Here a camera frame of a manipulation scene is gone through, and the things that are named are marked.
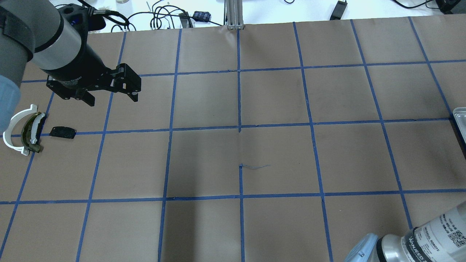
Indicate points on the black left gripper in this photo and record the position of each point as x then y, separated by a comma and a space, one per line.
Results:
81, 71

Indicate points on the grey metal tray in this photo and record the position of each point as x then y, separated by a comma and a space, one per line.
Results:
459, 115

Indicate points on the black rectangular brake pad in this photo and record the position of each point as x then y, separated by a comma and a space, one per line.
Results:
63, 132

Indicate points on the dark curved brake shoe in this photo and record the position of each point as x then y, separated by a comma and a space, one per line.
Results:
30, 133

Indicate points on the white semicircular plastic part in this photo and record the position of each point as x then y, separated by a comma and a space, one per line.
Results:
12, 135

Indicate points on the black power adapter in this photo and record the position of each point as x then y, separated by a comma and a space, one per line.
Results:
338, 10

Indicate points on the aluminium frame post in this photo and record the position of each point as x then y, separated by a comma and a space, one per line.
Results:
233, 10

